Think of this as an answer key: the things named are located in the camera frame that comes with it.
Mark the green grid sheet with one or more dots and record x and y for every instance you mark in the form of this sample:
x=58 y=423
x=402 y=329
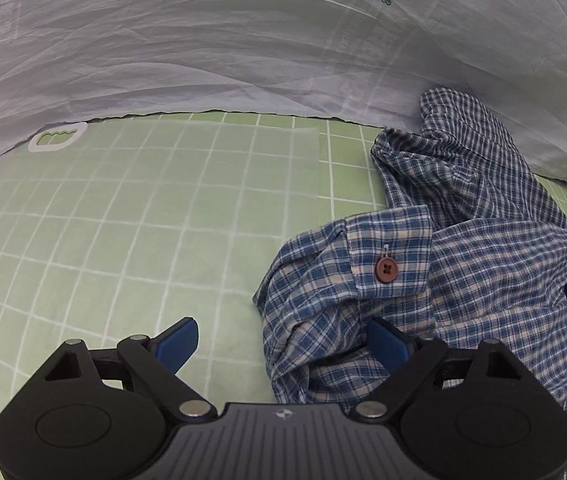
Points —
x=113 y=235

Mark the blue plaid shirt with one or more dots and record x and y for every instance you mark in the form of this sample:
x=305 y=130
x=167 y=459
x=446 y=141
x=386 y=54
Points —
x=488 y=260

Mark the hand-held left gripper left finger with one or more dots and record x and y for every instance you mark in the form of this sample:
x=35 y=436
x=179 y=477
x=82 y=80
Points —
x=178 y=345

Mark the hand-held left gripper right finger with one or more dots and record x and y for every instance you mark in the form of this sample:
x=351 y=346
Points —
x=386 y=345

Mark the white carrot print sheet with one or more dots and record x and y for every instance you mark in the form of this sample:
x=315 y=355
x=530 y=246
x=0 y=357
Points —
x=163 y=50

